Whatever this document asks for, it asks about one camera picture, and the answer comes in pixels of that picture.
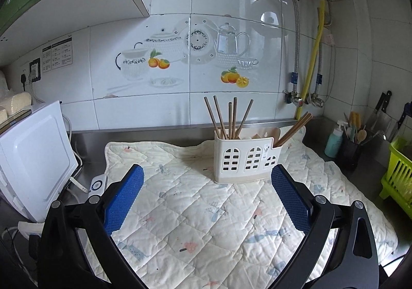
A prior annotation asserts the wooden spoon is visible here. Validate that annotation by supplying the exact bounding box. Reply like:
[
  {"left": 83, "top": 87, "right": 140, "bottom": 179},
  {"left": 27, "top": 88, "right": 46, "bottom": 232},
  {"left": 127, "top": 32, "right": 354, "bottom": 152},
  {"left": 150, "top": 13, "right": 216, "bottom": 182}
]
[{"left": 357, "top": 129, "right": 367, "bottom": 144}]

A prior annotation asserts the small white blue device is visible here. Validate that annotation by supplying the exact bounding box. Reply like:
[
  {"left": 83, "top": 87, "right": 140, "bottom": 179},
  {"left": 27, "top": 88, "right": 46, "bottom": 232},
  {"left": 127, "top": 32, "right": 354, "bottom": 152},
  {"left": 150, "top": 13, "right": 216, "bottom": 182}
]
[{"left": 89, "top": 174, "right": 108, "bottom": 197}]

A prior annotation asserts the white microwave oven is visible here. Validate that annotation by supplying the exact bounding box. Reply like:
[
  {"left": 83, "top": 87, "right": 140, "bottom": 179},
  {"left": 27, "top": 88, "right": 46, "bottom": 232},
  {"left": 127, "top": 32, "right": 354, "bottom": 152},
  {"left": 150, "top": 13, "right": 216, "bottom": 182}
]
[{"left": 1, "top": 101, "right": 78, "bottom": 223}]

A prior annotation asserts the quilted cream cloth mat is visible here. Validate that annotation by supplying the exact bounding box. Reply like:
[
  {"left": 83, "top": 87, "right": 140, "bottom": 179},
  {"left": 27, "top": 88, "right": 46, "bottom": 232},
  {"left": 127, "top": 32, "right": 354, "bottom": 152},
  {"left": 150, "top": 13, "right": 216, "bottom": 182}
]
[{"left": 80, "top": 126, "right": 400, "bottom": 289}]

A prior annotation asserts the cream plastic utensil holder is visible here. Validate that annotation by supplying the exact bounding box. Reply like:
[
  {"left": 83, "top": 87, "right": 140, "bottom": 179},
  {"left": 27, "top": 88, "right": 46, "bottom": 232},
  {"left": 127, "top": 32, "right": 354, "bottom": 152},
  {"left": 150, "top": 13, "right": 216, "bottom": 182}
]
[{"left": 213, "top": 128, "right": 281, "bottom": 184}]

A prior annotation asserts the black handled kitchen knife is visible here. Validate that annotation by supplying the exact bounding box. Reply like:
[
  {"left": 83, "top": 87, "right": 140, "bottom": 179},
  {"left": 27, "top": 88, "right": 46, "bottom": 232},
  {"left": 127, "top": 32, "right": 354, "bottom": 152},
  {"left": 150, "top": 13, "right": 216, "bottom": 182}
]
[{"left": 367, "top": 90, "right": 392, "bottom": 131}]

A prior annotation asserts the black utensil cup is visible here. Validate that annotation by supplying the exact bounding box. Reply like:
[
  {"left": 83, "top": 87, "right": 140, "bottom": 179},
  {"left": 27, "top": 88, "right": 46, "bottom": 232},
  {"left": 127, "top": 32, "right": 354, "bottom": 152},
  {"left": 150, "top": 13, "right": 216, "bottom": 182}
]
[{"left": 335, "top": 136, "right": 366, "bottom": 174}]

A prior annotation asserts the wall instruction sticker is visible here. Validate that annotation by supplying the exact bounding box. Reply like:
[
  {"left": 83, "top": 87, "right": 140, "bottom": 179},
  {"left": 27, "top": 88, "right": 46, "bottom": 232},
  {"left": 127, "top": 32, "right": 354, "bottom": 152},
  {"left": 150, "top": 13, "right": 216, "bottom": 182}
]
[{"left": 40, "top": 36, "right": 73, "bottom": 72}]

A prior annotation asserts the teal spray bottle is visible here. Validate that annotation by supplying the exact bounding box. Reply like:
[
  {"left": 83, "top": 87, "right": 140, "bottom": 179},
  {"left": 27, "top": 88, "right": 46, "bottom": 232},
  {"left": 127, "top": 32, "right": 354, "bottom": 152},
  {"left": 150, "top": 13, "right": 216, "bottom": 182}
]
[{"left": 324, "top": 120, "right": 346, "bottom": 159}]

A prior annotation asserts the yellow gas hose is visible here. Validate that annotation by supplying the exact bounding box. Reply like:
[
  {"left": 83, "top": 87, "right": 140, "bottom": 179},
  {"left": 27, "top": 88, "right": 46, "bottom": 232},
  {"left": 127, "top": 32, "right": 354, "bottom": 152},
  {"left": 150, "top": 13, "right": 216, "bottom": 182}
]
[{"left": 295, "top": 0, "right": 327, "bottom": 121}]

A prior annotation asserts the green plastic dish rack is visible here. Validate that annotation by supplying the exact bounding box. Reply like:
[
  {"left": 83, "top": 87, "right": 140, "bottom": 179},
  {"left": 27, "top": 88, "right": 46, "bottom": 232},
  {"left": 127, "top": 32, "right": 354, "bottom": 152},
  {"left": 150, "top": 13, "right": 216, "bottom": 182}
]
[{"left": 379, "top": 137, "right": 411, "bottom": 217}]

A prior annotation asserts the braided metal water hose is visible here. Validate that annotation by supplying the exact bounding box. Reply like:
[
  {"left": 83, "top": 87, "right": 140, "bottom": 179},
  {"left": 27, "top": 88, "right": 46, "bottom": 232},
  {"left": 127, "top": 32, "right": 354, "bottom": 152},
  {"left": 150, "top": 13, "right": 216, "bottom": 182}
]
[
  {"left": 306, "top": 27, "right": 334, "bottom": 109},
  {"left": 281, "top": 0, "right": 305, "bottom": 106}
]

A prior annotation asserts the black wall socket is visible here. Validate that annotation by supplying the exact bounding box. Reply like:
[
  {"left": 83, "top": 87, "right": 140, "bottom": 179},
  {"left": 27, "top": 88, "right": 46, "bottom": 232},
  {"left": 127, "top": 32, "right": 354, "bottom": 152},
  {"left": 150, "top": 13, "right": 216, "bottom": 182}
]
[{"left": 29, "top": 58, "right": 41, "bottom": 82}]

